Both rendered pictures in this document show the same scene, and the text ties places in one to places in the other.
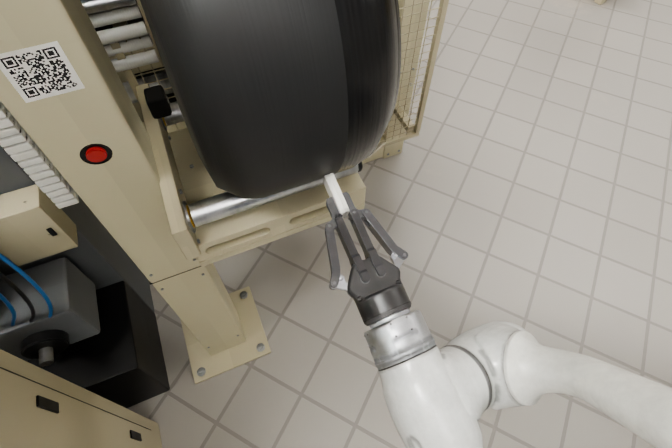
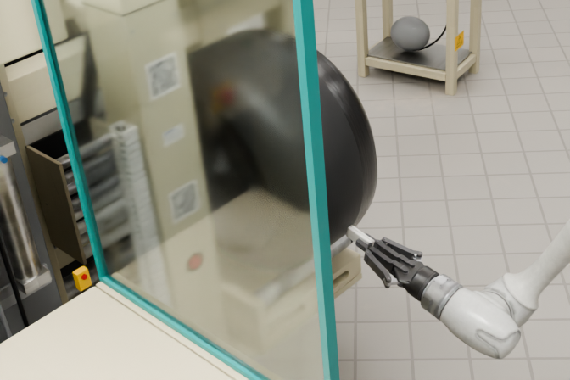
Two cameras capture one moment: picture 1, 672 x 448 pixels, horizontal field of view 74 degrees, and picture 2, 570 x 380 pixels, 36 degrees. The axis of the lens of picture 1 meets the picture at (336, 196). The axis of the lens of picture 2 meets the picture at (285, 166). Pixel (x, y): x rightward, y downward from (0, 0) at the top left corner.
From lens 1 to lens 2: 1.42 m
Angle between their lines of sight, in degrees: 28
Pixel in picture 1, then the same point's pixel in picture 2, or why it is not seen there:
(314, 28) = (339, 128)
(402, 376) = (455, 302)
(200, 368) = not seen: outside the picture
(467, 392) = (494, 299)
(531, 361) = (520, 278)
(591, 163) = (523, 242)
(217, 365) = not seen: outside the picture
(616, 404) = (556, 247)
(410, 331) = (447, 281)
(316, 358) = not seen: outside the picture
